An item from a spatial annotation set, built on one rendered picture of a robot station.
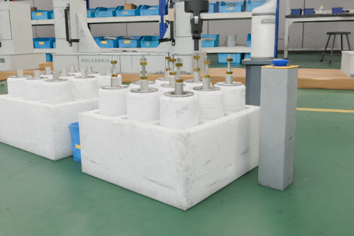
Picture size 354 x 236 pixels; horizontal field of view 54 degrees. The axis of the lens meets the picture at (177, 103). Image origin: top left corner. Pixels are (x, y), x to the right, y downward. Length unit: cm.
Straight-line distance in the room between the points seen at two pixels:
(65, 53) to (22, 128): 230
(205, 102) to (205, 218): 29
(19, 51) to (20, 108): 283
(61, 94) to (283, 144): 72
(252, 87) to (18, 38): 314
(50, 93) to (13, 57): 286
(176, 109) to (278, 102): 26
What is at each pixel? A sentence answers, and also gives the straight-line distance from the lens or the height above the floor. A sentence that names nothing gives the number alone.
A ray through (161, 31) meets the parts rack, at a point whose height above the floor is 53.
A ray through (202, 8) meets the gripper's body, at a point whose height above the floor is 47.
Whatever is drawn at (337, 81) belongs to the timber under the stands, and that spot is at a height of 6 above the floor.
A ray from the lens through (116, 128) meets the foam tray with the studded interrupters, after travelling 91.
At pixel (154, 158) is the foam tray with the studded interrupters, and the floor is 11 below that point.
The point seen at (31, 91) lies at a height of 21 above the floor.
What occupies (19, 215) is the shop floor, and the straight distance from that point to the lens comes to 89.
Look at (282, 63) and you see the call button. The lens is 90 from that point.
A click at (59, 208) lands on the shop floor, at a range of 89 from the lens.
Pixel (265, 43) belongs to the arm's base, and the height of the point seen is 36.
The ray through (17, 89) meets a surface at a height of 21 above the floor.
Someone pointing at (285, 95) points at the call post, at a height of 25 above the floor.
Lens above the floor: 38
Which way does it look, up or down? 10 degrees down
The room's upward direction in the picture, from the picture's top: 1 degrees counter-clockwise
